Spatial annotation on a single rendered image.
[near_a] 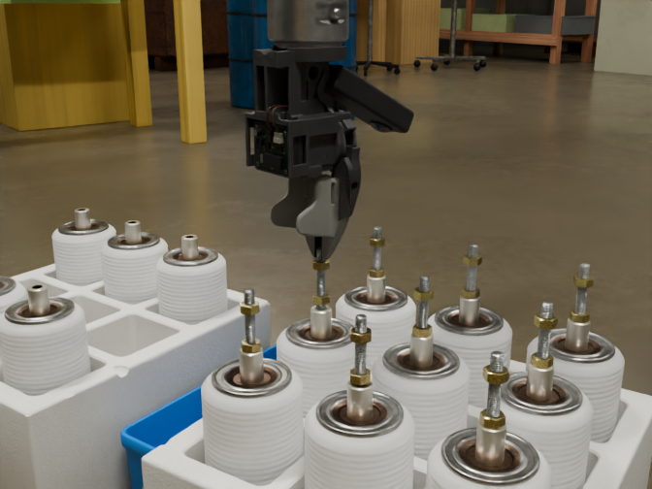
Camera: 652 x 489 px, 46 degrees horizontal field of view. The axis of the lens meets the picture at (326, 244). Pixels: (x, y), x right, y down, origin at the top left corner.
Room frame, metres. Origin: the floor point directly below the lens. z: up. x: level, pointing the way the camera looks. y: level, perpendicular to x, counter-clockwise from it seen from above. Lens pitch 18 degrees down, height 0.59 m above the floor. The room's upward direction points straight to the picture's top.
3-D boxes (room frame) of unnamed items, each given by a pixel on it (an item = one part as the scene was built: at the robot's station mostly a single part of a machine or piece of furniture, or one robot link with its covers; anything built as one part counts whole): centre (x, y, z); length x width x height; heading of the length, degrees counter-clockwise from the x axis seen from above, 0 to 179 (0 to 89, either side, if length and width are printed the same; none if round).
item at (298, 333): (0.74, 0.01, 0.25); 0.08 x 0.08 x 0.01
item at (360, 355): (0.58, -0.03, 0.30); 0.01 x 0.01 x 0.08
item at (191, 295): (0.99, 0.19, 0.16); 0.10 x 0.10 x 0.18
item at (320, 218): (0.72, 0.01, 0.38); 0.06 x 0.03 x 0.09; 130
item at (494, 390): (0.51, -0.13, 0.30); 0.01 x 0.01 x 0.08
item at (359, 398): (0.58, -0.03, 0.26); 0.02 x 0.02 x 0.03
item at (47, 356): (0.80, 0.33, 0.16); 0.10 x 0.10 x 0.18
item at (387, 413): (0.58, -0.03, 0.25); 0.08 x 0.08 x 0.01
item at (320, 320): (0.74, 0.01, 0.26); 0.02 x 0.02 x 0.03
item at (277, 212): (0.74, 0.03, 0.38); 0.06 x 0.03 x 0.09; 130
